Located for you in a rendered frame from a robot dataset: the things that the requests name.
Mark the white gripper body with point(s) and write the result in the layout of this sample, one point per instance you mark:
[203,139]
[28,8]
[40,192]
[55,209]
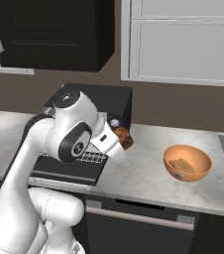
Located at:
[116,152]

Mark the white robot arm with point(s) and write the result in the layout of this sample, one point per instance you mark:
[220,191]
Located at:
[24,172]

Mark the toasted brown bread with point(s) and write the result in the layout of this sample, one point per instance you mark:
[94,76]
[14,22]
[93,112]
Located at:
[125,138]

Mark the silver toaster oven knob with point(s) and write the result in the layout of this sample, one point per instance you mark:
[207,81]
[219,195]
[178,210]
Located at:
[115,123]

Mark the black toaster oven door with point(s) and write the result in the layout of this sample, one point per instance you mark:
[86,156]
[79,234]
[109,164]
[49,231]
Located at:
[67,168]

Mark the black toaster oven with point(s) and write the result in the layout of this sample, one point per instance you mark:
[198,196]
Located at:
[97,96]

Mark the tan bread slice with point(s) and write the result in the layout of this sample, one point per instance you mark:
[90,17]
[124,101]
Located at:
[182,166]

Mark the orange bowl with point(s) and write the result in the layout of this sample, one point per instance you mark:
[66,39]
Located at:
[196,162]

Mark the black dishwasher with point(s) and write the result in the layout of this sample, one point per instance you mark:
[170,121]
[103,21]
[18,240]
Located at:
[134,234]

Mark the white wall cabinet with doors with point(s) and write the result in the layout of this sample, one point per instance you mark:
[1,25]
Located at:
[183,43]

